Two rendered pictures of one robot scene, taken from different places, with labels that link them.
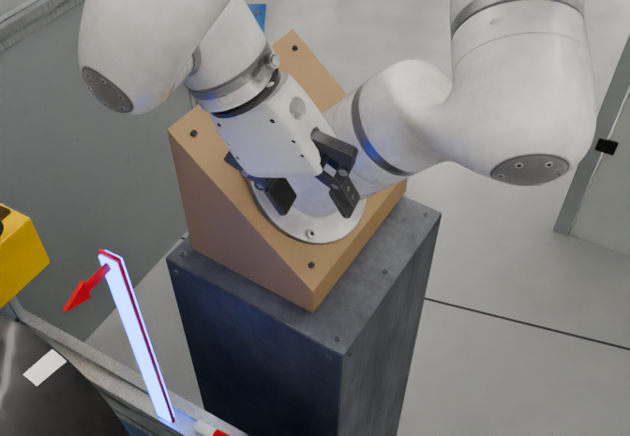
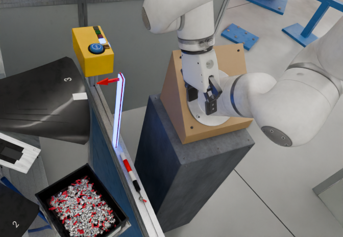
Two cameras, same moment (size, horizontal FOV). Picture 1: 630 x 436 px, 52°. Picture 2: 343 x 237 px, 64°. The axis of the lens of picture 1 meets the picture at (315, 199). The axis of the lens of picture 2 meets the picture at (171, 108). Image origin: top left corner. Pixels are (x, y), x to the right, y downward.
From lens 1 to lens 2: 11 cm
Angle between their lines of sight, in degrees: 14
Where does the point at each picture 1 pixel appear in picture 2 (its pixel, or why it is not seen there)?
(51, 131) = (148, 35)
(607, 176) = not seen: outside the picture
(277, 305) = (173, 134)
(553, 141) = (289, 129)
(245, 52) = (200, 33)
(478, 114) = (268, 103)
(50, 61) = not seen: hidden behind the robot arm
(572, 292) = (302, 216)
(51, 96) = not seen: hidden behind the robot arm
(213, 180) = (176, 77)
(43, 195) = (133, 55)
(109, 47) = (150, 2)
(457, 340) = (243, 201)
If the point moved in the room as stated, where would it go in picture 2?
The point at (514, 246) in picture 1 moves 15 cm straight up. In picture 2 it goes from (291, 183) to (302, 175)
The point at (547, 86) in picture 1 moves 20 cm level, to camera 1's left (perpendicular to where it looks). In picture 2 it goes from (300, 108) to (209, 54)
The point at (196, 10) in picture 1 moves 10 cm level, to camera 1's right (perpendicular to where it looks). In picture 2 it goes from (181, 4) to (232, 33)
